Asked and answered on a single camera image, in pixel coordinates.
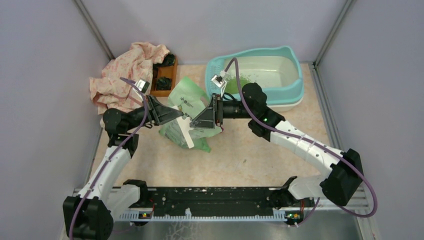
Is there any green litter pile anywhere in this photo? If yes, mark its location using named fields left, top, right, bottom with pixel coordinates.
left=225, top=75, right=252, bottom=95

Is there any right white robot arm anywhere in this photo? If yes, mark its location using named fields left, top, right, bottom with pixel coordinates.
left=189, top=83, right=363, bottom=206

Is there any dark plant far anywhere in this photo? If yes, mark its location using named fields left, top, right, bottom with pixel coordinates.
left=160, top=53, right=176, bottom=67

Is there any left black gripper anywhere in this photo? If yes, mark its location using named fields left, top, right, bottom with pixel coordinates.
left=126, top=93, right=184, bottom=132

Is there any pink patterned cloth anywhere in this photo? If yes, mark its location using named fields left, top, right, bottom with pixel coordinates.
left=89, top=42, right=170, bottom=115

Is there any white bag clip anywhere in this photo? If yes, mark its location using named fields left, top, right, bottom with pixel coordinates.
left=168, top=115, right=195, bottom=149

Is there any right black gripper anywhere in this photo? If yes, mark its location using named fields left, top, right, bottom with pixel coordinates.
left=190, top=92, right=254, bottom=129

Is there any dark plant near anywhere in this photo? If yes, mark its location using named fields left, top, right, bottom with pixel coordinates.
left=155, top=76, right=172, bottom=91

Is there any teal litter box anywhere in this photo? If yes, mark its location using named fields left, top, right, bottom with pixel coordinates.
left=204, top=45, right=305, bottom=112

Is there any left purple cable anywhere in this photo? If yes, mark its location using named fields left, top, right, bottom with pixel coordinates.
left=68, top=77, right=151, bottom=240

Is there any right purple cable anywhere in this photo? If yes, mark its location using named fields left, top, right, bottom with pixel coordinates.
left=223, top=57, right=379, bottom=228

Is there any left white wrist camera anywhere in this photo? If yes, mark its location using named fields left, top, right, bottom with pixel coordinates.
left=135, top=79, right=151, bottom=94

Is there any white slotted cable duct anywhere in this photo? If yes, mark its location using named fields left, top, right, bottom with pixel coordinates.
left=115, top=209, right=288, bottom=222

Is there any purple cable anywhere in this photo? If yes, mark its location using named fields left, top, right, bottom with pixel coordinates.
left=68, top=77, right=151, bottom=240
left=223, top=57, right=379, bottom=228

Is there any dark plant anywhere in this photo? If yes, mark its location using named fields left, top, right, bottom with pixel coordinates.
left=155, top=76, right=172, bottom=91
left=160, top=53, right=176, bottom=67

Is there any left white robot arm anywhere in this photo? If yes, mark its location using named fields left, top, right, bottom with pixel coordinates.
left=62, top=95, right=184, bottom=240

